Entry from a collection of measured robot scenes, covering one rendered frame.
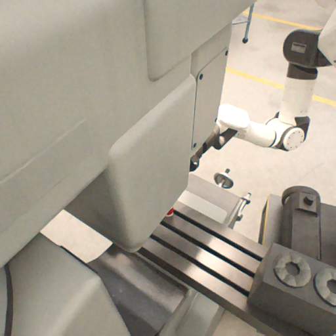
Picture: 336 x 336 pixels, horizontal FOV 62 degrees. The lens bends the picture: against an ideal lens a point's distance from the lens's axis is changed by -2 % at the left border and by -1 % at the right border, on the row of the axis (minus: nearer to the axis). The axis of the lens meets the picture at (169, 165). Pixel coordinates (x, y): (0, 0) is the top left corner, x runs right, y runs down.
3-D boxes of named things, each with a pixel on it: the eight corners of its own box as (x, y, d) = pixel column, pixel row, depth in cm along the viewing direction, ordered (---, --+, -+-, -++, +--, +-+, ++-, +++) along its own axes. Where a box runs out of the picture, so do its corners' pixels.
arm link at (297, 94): (286, 134, 106) (299, 73, 96) (311, 148, 95) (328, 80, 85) (260, 138, 103) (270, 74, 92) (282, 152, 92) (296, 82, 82)
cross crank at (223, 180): (216, 177, 162) (218, 163, 153) (235, 186, 158) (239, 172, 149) (202, 196, 153) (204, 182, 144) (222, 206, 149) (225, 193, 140)
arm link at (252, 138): (231, 134, 96) (272, 147, 104) (247, 146, 88) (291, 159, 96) (245, 105, 93) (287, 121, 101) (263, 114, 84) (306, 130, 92)
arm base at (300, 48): (310, 68, 95) (310, 32, 92) (350, 63, 84) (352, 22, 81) (281, 71, 88) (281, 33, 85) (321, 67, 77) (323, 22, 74)
